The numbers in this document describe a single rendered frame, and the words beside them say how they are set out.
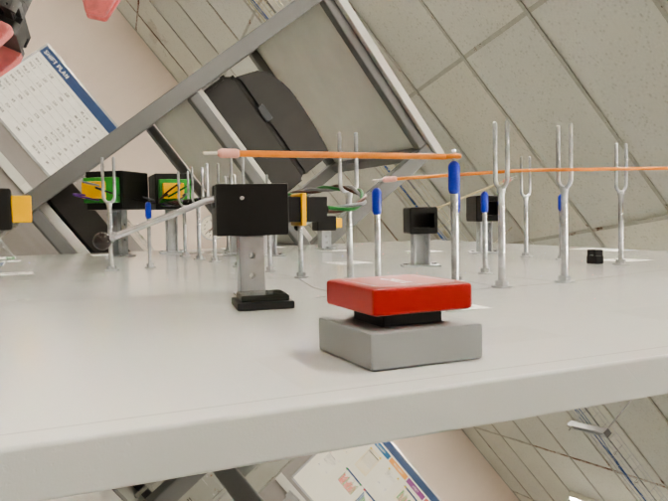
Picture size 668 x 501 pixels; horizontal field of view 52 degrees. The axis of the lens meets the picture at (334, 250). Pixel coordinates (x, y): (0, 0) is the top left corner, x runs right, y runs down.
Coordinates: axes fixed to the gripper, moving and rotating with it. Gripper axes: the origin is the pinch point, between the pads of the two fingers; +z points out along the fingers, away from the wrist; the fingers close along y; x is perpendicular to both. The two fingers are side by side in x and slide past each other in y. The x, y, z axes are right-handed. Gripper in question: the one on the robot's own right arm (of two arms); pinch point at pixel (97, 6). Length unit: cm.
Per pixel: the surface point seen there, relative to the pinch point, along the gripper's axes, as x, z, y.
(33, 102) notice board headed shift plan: 150, -84, 760
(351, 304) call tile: -15.5, 17.3, -25.6
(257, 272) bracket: -14.7, 18.0, -0.8
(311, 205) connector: -18.1, 12.1, -1.1
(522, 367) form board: -22.3, 18.6, -29.0
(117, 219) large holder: 1, 17, 69
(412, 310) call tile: -17.7, 17.0, -27.3
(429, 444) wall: -367, 252, 743
